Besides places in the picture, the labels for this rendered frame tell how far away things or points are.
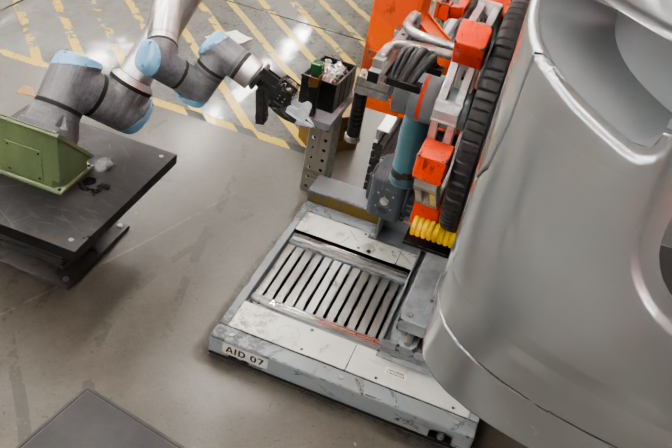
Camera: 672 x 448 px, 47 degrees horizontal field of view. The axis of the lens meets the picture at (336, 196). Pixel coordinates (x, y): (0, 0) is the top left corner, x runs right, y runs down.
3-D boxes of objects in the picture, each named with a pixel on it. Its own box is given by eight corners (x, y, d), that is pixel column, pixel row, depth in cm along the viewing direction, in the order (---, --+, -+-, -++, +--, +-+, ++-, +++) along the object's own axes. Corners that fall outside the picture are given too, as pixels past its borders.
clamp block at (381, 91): (386, 102, 196) (390, 84, 193) (353, 92, 198) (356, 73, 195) (392, 94, 200) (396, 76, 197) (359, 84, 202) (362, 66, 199)
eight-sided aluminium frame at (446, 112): (422, 242, 205) (477, 56, 174) (399, 234, 206) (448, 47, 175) (464, 148, 248) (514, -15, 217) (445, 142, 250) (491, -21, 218)
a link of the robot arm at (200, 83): (164, 83, 221) (188, 48, 218) (196, 100, 228) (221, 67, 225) (171, 98, 214) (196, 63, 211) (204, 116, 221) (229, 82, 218)
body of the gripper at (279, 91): (294, 97, 214) (259, 70, 213) (279, 117, 219) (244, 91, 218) (303, 85, 220) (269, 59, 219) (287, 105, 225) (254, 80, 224)
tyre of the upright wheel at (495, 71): (549, 209, 166) (627, -37, 185) (443, 175, 170) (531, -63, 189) (508, 281, 228) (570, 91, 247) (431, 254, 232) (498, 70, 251)
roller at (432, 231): (499, 269, 217) (504, 253, 213) (399, 234, 222) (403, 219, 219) (502, 257, 221) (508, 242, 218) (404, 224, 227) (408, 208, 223)
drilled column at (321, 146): (321, 196, 314) (338, 106, 290) (299, 188, 316) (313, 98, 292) (330, 184, 322) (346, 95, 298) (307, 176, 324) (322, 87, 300)
